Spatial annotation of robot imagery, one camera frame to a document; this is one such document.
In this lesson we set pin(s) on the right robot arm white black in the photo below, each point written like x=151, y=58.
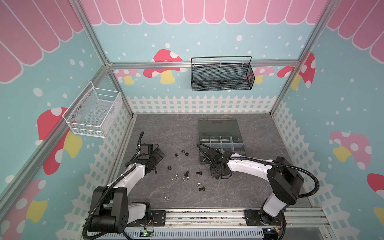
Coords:
x=289, y=183

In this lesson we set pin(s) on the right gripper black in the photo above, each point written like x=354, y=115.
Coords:
x=216, y=167

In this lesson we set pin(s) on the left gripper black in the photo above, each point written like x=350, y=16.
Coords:
x=158, y=157

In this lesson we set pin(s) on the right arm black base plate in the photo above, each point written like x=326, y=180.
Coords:
x=254, y=218

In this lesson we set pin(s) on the silver nut pair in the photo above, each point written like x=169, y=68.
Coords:
x=185, y=178

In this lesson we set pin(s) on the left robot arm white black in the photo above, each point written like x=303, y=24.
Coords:
x=110, y=209

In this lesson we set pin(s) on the white wire mesh basket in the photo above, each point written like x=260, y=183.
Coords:
x=93, y=112

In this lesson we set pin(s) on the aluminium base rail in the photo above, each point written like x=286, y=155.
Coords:
x=234, y=218

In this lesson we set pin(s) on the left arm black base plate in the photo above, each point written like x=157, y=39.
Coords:
x=157, y=219

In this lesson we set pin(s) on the grey transparent organizer box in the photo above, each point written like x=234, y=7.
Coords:
x=221, y=134

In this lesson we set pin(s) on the black wire mesh basket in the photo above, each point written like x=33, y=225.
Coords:
x=228, y=73

